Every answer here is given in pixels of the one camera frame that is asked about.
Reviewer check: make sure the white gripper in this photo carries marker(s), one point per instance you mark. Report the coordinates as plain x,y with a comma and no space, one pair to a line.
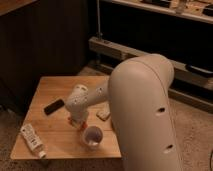
79,119

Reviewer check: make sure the white ceramic cup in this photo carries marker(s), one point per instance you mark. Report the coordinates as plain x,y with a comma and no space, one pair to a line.
92,136

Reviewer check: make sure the grey metal shelf beam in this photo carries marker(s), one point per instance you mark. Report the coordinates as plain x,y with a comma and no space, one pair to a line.
122,52

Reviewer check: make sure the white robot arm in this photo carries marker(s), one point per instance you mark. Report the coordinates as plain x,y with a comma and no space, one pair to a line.
137,93

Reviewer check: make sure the wooden low table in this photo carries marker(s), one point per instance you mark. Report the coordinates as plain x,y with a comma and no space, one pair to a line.
60,139

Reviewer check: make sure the vertical metal pole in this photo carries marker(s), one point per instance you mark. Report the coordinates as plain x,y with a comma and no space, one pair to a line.
99,34

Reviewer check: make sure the black remote control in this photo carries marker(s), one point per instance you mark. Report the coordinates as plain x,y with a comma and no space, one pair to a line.
53,106

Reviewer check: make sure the white tube with label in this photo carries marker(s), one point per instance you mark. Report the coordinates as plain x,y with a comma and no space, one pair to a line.
33,141

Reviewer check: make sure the small beige sponge block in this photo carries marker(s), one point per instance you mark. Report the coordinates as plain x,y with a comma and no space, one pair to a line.
103,114

